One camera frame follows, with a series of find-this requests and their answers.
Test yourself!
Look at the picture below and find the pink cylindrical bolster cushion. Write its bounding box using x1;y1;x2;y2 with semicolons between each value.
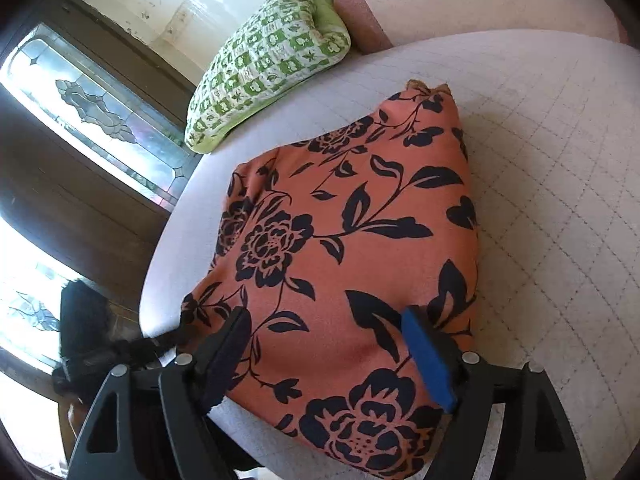
332;0;628;56

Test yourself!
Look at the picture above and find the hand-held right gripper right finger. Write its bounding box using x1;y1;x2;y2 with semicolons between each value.
401;305;587;480

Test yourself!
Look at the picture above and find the white quilted mattress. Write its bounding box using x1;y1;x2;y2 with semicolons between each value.
139;30;640;480

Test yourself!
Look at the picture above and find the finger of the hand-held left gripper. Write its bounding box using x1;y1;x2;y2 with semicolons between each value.
112;331;186;363

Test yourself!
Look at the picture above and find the orange black floral cloth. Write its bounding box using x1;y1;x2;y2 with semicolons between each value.
181;79;482;480

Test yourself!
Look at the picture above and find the leaded glass window pane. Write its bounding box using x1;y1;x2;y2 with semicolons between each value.
0;220;101;361
0;22;201;211

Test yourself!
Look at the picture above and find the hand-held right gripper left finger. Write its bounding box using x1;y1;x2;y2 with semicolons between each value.
67;305;253;480

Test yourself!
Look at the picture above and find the green white patterned quilted pillow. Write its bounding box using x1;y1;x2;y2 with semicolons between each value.
184;0;352;155

